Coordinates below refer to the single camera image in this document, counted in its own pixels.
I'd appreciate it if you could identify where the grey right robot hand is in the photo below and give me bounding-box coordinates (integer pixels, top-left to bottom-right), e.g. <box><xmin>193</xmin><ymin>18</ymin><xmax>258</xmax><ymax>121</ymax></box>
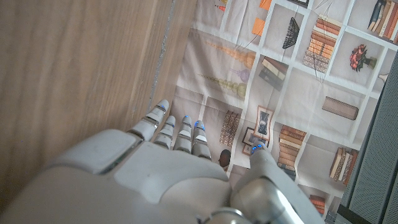
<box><xmin>0</xmin><ymin>99</ymin><xmax>326</xmax><ymax>224</ymax></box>

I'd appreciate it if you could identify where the printed bookshelf backdrop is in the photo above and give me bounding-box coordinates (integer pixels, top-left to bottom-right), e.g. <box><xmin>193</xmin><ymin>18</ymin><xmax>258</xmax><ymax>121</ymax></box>
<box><xmin>169</xmin><ymin>0</ymin><xmax>398</xmax><ymax>224</ymax></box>

